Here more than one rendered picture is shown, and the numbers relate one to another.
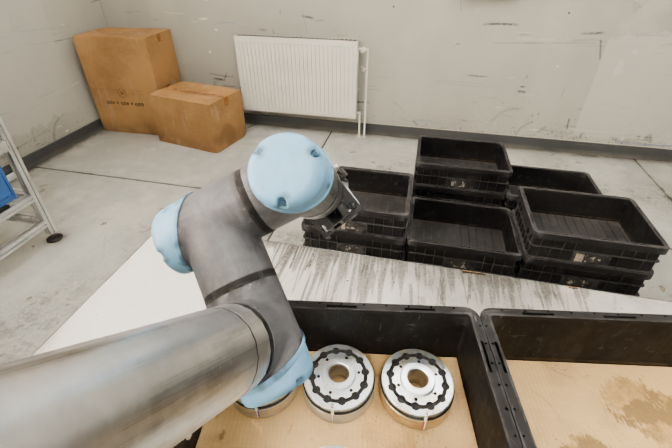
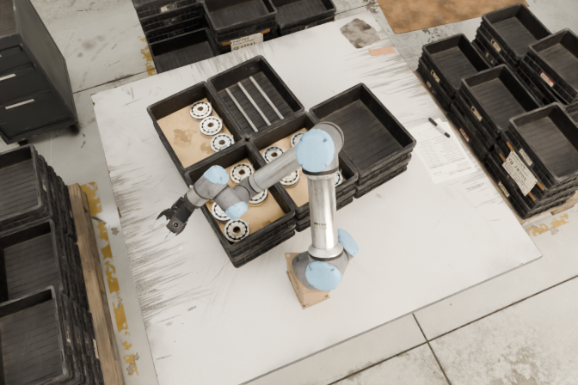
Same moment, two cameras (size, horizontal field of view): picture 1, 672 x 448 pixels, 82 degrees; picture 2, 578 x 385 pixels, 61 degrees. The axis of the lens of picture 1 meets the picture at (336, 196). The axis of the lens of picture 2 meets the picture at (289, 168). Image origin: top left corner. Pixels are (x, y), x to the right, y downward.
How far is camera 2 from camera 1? 1.65 m
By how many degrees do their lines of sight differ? 76
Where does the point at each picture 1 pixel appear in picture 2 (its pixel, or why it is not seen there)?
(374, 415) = not seen: hidden behind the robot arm
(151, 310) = (227, 340)
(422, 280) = (137, 231)
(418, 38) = not seen: outside the picture
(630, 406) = (183, 141)
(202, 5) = not seen: outside the picture
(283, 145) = (217, 171)
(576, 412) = (193, 152)
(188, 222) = (239, 198)
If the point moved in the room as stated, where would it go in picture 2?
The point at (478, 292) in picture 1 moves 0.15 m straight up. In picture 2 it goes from (132, 205) to (122, 190)
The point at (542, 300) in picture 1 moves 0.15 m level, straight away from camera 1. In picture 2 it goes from (125, 181) to (93, 180)
